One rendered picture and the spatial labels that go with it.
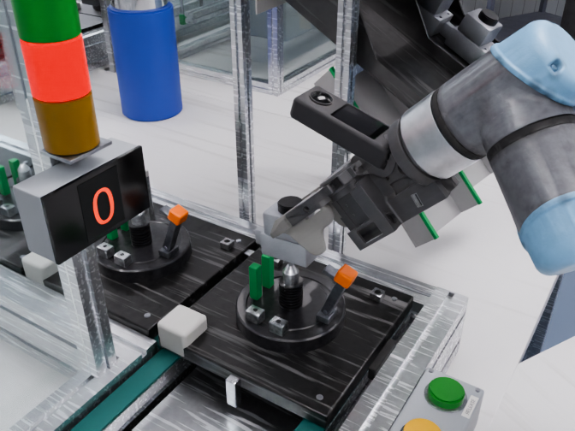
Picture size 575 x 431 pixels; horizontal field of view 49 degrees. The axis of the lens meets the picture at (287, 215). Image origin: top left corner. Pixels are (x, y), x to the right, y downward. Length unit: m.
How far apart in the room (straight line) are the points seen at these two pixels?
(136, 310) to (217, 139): 0.76
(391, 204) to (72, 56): 0.33
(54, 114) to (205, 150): 0.93
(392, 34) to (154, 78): 0.79
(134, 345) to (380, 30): 0.55
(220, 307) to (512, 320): 0.46
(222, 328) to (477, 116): 0.43
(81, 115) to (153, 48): 1.02
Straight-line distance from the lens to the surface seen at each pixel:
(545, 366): 0.99
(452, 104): 0.56
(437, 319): 0.87
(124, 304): 0.87
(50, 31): 0.56
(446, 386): 0.76
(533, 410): 0.92
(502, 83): 0.54
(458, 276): 1.11
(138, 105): 1.65
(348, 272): 0.74
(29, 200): 0.60
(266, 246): 0.76
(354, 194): 0.64
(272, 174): 1.37
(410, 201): 0.63
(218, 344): 0.79
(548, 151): 0.52
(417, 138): 0.58
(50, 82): 0.57
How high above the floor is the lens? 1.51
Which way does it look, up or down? 32 degrees down
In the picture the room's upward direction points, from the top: straight up
